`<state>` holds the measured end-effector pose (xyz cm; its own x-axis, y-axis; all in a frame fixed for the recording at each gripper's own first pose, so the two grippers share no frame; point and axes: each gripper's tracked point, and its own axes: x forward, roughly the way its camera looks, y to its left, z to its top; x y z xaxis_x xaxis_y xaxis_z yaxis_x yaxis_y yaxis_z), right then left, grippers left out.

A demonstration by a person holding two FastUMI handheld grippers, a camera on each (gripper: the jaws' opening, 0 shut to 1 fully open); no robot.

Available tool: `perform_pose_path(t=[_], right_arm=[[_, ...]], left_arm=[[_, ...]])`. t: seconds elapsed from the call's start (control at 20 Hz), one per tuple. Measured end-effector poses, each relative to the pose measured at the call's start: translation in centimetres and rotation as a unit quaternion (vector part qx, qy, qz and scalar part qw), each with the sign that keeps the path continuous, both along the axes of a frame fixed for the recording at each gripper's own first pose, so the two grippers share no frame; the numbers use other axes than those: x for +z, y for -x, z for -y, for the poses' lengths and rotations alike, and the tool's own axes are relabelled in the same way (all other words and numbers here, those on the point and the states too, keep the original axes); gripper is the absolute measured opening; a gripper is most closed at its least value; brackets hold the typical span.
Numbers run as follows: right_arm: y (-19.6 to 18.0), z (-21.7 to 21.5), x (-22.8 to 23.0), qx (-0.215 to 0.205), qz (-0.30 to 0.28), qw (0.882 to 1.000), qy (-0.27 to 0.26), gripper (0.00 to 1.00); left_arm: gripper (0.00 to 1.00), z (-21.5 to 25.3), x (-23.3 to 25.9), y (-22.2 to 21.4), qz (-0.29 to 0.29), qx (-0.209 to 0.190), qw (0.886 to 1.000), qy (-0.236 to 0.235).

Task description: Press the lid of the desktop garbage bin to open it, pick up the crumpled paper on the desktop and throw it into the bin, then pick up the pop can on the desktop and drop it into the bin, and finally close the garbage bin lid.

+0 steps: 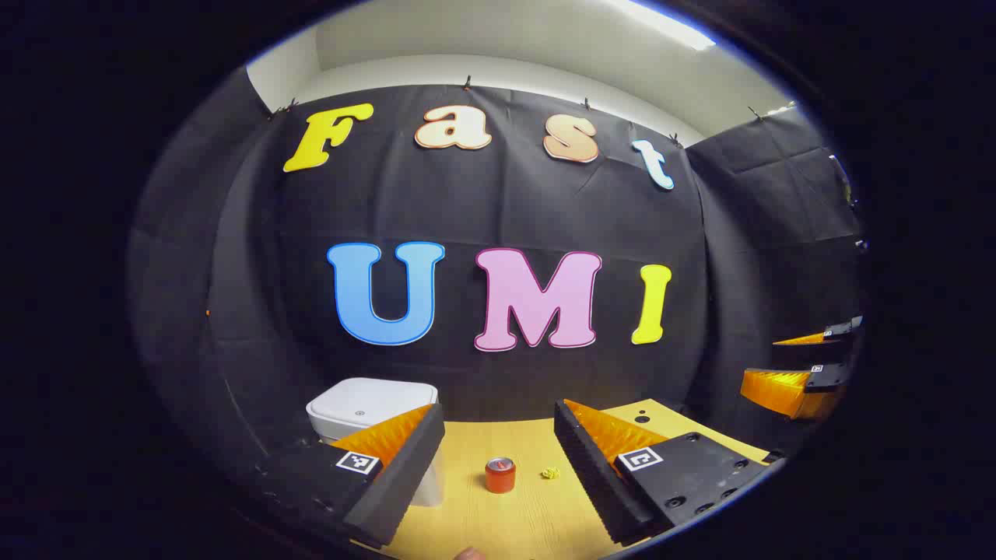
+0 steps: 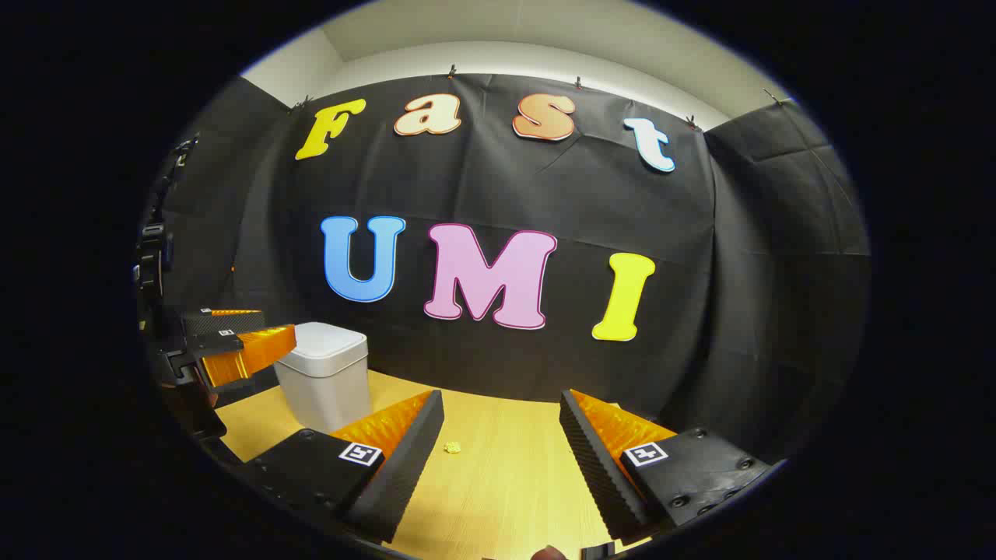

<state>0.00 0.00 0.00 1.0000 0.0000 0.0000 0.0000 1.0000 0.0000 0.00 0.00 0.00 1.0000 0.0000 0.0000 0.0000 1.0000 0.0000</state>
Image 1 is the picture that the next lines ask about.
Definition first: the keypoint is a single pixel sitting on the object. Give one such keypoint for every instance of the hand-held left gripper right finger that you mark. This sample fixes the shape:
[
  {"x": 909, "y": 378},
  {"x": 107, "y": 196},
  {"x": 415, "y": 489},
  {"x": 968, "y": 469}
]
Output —
[{"x": 591, "y": 482}]

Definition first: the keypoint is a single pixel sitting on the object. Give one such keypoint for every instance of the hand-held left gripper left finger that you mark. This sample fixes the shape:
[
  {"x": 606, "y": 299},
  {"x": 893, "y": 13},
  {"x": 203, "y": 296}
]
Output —
[{"x": 397, "y": 490}]

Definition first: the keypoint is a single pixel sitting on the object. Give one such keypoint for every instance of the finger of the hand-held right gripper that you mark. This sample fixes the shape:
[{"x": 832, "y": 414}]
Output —
[
  {"x": 844, "y": 327},
  {"x": 829, "y": 377}
]

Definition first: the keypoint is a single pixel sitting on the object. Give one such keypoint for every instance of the red pop can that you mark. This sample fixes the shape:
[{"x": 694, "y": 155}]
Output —
[{"x": 500, "y": 477}]

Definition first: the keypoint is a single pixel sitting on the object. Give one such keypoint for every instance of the white desktop garbage bin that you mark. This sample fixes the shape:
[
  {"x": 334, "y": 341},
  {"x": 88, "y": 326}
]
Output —
[{"x": 366, "y": 400}]

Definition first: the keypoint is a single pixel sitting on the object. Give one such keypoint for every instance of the wooden desktop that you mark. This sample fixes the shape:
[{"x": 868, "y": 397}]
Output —
[{"x": 537, "y": 513}]

